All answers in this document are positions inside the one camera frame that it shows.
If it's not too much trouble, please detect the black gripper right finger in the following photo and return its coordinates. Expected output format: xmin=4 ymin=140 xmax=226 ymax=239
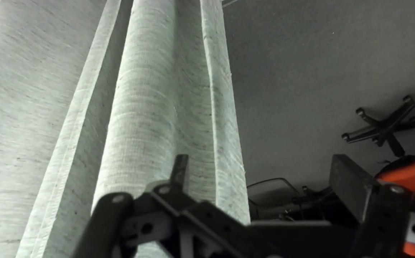
xmin=328 ymin=153 xmax=415 ymax=258

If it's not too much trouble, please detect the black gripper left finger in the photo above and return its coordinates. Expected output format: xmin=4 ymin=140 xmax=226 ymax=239
xmin=74 ymin=153 xmax=265 ymax=258

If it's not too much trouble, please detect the grey woven curtain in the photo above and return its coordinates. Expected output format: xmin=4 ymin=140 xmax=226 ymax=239
xmin=0 ymin=0 xmax=252 ymax=258

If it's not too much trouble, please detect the black office chair base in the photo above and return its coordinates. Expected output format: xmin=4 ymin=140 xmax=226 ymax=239
xmin=340 ymin=92 xmax=415 ymax=258

